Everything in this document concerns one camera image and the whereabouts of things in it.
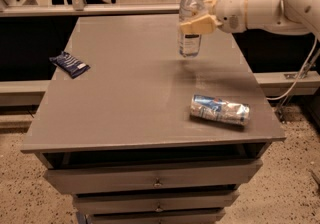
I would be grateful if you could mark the clear plastic water bottle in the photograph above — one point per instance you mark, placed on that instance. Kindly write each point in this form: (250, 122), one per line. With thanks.
(189, 44)

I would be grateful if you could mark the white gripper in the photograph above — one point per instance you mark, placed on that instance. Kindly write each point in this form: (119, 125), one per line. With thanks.
(230, 13)

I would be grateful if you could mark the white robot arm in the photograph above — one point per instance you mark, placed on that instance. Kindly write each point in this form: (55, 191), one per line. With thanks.
(284, 17)

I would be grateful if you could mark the crushed redbull can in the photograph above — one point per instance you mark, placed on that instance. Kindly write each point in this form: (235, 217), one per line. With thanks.
(218, 110)

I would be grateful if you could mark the blue snack packet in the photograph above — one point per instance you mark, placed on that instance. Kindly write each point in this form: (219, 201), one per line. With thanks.
(70, 64)

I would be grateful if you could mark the grey drawer cabinet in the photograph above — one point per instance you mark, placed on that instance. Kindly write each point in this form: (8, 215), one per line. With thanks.
(120, 138)

